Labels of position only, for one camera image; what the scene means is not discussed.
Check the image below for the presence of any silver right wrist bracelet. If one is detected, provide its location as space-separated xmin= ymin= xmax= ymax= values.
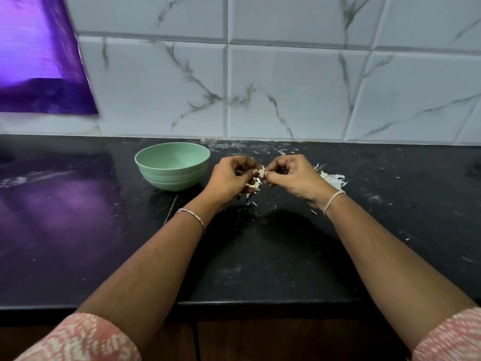
xmin=322 ymin=190 xmax=347 ymax=217

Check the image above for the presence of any pink patterned sleeve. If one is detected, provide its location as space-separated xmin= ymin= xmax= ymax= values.
xmin=411 ymin=306 xmax=481 ymax=361
xmin=15 ymin=312 xmax=143 ymax=361

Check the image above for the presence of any garlic clove cluster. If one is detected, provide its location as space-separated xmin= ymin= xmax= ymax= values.
xmin=244 ymin=176 xmax=263 ymax=207

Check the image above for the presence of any person's left hand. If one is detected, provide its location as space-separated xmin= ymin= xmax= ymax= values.
xmin=201 ymin=154 xmax=263 ymax=209

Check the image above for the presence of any pile of white garlic peels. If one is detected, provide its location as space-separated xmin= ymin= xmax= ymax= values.
xmin=313 ymin=162 xmax=349 ymax=192

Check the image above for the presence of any person's right hand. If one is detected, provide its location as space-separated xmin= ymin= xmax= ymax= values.
xmin=264 ymin=153 xmax=338 ymax=211

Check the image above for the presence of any mint green bowl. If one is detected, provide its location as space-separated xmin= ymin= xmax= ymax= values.
xmin=134 ymin=141 xmax=211 ymax=193

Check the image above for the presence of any person's left forearm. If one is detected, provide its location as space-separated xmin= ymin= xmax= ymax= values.
xmin=75 ymin=203 xmax=222 ymax=343

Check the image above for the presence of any silver left wrist bracelet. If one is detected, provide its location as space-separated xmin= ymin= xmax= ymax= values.
xmin=175 ymin=207 xmax=207 ymax=234

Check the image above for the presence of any silver wrist bracelet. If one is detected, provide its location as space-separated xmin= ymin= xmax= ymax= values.
xmin=322 ymin=190 xmax=347 ymax=217
xmin=175 ymin=207 xmax=207 ymax=234

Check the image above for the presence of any pink patterned right sleeve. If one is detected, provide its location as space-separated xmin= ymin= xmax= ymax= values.
xmin=411 ymin=306 xmax=481 ymax=361

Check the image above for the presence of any purple cloth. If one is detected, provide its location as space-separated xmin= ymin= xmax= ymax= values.
xmin=0 ymin=0 xmax=99 ymax=116

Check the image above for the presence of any pink patterned left sleeve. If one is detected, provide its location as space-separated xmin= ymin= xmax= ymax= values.
xmin=15 ymin=312 xmax=143 ymax=361

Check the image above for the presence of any person's right forearm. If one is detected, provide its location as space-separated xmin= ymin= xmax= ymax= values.
xmin=323 ymin=195 xmax=476 ymax=350

